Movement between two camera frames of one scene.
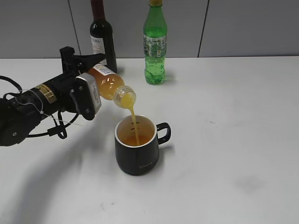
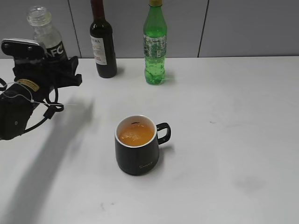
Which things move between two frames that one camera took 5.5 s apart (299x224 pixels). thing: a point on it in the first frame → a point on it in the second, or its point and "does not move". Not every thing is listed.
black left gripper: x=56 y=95 → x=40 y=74
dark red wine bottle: x=102 y=36 does not move
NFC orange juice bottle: x=111 y=86 → x=45 y=34
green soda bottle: x=154 y=39 does not move
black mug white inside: x=141 y=159 does not move
